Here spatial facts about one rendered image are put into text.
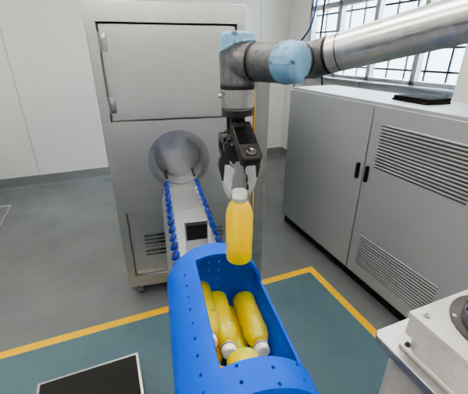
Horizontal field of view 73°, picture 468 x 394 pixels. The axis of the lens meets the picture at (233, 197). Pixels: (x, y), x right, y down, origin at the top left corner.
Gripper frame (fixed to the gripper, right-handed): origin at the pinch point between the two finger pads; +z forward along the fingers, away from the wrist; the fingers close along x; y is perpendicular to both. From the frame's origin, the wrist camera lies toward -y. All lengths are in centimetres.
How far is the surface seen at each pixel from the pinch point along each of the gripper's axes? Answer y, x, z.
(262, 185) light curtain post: 65, -28, 27
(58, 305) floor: 141, 105, 143
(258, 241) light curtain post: 65, -27, 59
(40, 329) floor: 119, 112, 143
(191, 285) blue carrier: -4.1, 13.8, 22.3
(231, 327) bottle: -8.7, 4.5, 34.3
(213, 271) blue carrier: 9.8, 5.7, 30.0
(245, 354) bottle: -25.1, 5.3, 24.4
